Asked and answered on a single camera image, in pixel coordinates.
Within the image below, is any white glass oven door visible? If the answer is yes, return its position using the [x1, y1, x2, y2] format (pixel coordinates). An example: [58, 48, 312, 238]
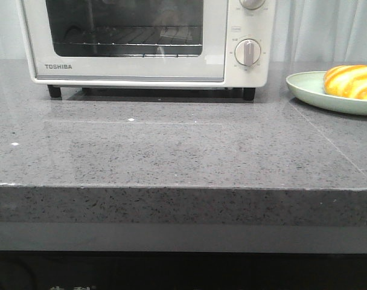
[18, 1, 228, 82]

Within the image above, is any golden striped bread roll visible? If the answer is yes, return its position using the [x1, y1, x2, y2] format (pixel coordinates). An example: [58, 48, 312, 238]
[324, 65, 367, 100]

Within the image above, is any white Toshiba toaster oven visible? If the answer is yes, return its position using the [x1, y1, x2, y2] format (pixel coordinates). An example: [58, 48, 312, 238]
[16, 0, 276, 100]

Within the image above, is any lower oven timer knob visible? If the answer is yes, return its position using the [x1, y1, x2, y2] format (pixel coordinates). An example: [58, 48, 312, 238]
[235, 39, 261, 66]

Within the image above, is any upper oven control knob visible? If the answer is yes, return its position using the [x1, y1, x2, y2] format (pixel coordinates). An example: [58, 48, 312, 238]
[240, 0, 265, 10]

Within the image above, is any light green round plate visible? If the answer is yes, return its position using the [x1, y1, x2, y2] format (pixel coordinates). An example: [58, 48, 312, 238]
[286, 71, 367, 116]

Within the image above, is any metal wire oven rack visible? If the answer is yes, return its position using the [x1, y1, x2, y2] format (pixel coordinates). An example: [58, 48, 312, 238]
[54, 26, 203, 47]

